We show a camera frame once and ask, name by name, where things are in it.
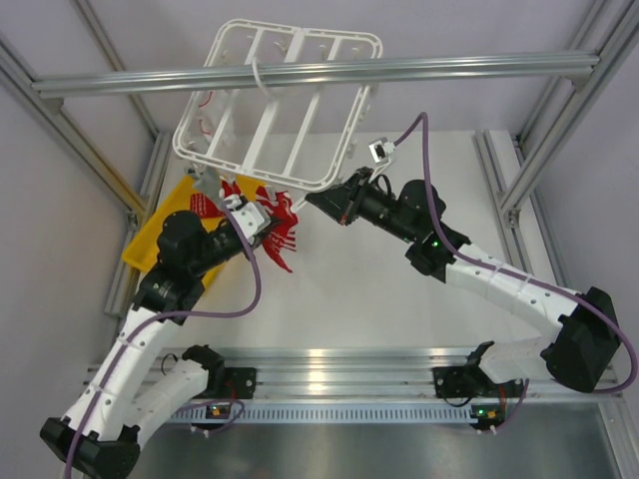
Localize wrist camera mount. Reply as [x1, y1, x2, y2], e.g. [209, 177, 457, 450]
[222, 194, 272, 244]
[368, 137, 396, 167]

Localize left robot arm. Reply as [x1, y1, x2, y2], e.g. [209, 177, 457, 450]
[40, 202, 276, 478]

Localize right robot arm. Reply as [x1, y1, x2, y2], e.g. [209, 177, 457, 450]
[306, 168, 621, 398]

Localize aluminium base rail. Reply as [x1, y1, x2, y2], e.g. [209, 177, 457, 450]
[79, 346, 623, 405]

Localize perforated cable duct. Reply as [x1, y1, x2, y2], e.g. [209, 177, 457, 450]
[169, 403, 504, 425]

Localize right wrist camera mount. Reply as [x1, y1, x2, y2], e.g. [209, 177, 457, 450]
[368, 137, 396, 167]

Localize white plastic clip hanger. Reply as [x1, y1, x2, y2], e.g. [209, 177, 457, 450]
[172, 19, 383, 210]

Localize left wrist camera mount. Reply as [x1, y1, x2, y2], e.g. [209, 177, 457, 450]
[222, 194, 272, 244]

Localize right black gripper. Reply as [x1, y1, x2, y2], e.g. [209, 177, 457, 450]
[310, 166, 418, 243]

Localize red sock in tray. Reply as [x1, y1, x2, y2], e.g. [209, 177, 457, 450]
[189, 193, 225, 220]

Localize red white striped sock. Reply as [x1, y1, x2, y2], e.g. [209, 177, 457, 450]
[219, 180, 299, 273]

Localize aluminium top crossbar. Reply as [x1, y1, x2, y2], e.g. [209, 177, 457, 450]
[31, 50, 600, 98]

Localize yellow plastic tray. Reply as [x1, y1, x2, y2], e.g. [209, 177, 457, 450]
[122, 172, 236, 298]

